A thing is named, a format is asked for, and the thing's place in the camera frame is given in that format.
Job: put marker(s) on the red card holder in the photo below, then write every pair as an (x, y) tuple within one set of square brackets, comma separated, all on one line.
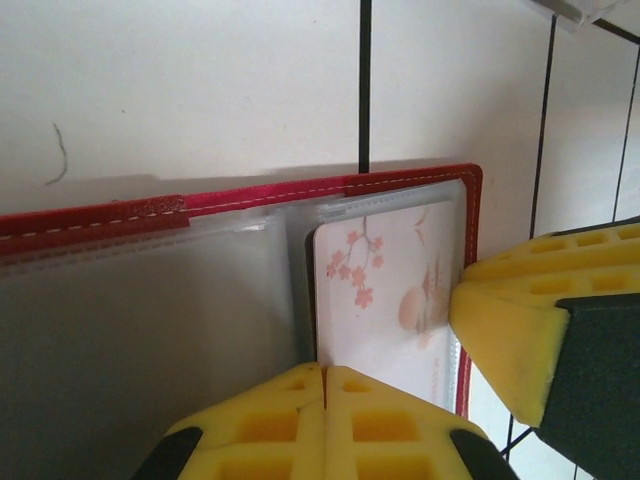
[(150, 300)]

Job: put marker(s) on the white cherry blossom credit card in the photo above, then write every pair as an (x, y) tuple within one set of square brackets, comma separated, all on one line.
[(380, 320)]

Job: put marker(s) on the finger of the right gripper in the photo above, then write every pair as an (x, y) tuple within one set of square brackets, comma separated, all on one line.
[(590, 375), (575, 255)]

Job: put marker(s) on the clear acrylic card stand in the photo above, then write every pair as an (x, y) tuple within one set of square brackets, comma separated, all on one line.
[(575, 12)]

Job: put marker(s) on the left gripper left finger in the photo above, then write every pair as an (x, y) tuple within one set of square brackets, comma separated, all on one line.
[(260, 440)]

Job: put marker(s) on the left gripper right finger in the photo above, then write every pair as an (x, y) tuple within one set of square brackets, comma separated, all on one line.
[(390, 440)]

